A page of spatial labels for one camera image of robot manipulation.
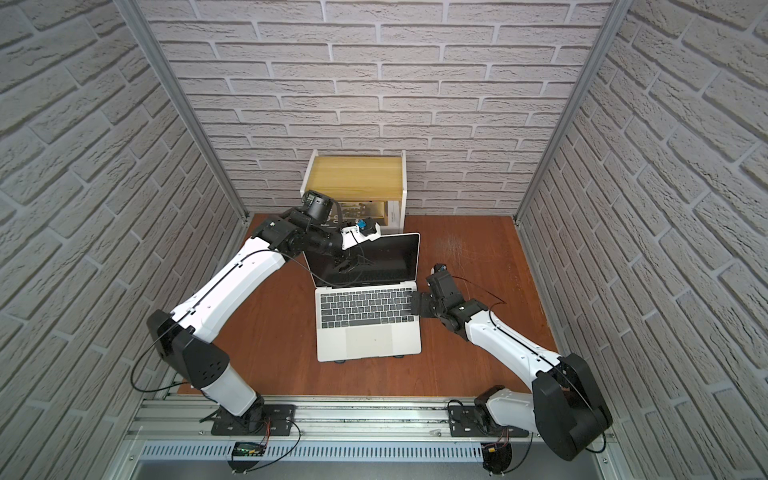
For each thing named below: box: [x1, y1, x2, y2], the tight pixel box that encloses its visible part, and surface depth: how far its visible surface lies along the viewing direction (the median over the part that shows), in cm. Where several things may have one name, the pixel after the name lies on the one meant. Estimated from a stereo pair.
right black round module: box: [480, 442, 512, 475], surface depth 72 cm
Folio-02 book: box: [339, 200, 401, 230], surface depth 97 cm
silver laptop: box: [303, 233, 422, 363], surface depth 86 cm
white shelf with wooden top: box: [300, 150, 407, 234], surface depth 89 cm
